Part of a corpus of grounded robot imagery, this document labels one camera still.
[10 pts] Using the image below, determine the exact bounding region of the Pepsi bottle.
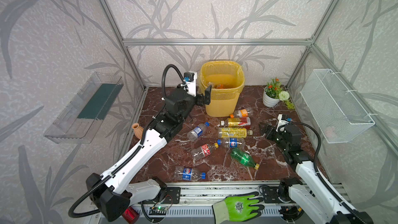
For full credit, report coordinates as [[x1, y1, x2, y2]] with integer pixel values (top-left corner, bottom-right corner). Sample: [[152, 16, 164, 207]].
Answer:
[[217, 138, 245, 149]]

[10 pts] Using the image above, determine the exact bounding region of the white wire mesh basket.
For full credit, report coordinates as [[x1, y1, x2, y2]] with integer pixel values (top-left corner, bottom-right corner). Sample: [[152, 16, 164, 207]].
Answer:
[[301, 68, 375, 144]]

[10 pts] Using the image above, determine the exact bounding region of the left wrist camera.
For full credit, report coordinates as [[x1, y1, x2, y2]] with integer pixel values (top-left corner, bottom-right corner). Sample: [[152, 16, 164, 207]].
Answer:
[[183, 72, 198, 97]]

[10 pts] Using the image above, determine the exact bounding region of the red label cola bottle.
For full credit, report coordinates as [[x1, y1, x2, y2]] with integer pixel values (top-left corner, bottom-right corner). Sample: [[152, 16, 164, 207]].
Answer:
[[191, 143, 219, 162]]

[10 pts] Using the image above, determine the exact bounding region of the red yellow label bottle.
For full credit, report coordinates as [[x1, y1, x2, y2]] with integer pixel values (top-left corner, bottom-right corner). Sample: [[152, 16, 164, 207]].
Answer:
[[220, 117, 251, 128]]

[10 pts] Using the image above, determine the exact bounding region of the red spray bottle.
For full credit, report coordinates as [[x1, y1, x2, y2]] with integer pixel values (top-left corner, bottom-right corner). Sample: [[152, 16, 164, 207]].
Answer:
[[122, 206, 140, 224]]

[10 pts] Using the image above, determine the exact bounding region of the green plastic bottle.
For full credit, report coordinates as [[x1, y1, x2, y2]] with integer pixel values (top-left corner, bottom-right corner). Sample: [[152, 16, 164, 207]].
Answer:
[[230, 147, 260, 170]]

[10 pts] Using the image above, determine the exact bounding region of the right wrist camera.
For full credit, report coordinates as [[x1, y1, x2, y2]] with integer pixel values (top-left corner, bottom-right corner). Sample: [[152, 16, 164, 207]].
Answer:
[[276, 114, 292, 133]]

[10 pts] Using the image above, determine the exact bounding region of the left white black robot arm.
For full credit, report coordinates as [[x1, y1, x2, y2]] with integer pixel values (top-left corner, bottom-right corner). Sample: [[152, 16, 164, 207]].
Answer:
[[68, 64, 211, 222]]

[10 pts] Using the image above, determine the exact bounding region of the small terracotta vase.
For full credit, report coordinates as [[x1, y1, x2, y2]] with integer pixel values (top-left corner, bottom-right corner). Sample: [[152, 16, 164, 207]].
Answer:
[[132, 123, 144, 140]]

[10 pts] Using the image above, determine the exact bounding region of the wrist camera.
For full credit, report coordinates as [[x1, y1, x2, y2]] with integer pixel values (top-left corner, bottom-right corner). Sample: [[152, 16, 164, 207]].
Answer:
[[183, 72, 198, 97], [276, 114, 292, 133]]

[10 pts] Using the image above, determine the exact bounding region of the yellow label tea bottle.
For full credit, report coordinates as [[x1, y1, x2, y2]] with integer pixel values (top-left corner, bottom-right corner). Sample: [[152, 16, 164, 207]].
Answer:
[[218, 128, 253, 139]]

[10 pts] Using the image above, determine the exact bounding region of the green black work glove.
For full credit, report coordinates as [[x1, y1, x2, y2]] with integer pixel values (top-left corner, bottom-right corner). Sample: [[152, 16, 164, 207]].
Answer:
[[212, 192, 264, 224]]

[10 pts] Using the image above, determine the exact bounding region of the clear acrylic wall shelf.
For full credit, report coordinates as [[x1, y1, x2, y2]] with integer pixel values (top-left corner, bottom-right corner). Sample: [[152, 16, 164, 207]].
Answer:
[[44, 72, 124, 144]]

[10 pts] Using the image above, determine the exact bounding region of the green circuit board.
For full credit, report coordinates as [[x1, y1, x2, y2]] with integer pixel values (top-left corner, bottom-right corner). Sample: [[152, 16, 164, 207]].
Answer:
[[148, 206, 170, 216]]

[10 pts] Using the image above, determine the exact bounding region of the yellow plastic waste bin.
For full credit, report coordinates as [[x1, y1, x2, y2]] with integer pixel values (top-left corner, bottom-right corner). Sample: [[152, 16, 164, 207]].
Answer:
[[199, 60, 245, 117]]

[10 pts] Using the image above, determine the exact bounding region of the blue label crushed bottle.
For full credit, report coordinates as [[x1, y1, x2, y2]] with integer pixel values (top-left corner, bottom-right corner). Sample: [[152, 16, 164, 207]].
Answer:
[[174, 166, 206, 181]]

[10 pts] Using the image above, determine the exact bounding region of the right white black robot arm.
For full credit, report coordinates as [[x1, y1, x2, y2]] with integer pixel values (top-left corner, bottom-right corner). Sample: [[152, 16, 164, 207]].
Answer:
[[259, 121, 373, 224]]

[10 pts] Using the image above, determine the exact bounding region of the clear bottle blue cap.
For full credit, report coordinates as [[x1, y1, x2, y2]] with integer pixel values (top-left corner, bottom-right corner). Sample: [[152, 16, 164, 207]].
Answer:
[[187, 122, 209, 141]]

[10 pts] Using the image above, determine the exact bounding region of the orange label clear bottle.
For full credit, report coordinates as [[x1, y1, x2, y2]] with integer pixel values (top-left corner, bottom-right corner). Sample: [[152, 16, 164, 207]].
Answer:
[[230, 107, 254, 118]]

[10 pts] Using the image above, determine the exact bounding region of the potted artificial flower plant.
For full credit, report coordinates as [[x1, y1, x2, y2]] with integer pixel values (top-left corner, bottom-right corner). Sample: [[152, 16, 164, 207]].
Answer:
[[263, 78, 295, 110]]

